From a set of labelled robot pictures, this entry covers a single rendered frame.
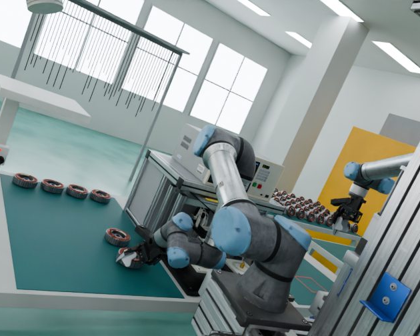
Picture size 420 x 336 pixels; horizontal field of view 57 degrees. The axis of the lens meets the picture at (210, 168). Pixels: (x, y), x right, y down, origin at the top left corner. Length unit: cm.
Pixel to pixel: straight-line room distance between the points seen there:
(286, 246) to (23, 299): 79
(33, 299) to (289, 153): 487
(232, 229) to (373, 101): 734
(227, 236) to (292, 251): 18
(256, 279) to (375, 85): 741
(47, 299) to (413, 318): 100
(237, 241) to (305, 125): 494
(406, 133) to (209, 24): 486
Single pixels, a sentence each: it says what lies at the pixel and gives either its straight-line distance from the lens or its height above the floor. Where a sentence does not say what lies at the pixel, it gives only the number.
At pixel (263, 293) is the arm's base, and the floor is 107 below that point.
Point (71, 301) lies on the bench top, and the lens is 138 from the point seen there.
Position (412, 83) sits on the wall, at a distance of 795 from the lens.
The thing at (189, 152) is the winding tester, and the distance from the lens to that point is 200.
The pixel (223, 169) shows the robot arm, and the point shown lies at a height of 131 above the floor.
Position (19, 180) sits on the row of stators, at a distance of 205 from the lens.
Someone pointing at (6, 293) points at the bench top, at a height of 75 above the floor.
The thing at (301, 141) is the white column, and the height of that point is 146.
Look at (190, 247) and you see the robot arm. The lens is 139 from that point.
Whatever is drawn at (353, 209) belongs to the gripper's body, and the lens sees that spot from 188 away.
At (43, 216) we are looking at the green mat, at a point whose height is 75.
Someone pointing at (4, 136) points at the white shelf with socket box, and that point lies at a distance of 208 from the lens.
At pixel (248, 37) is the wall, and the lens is 939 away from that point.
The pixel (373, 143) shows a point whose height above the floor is 182.
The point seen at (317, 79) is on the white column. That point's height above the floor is 235.
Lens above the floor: 148
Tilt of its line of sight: 9 degrees down
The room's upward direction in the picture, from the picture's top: 24 degrees clockwise
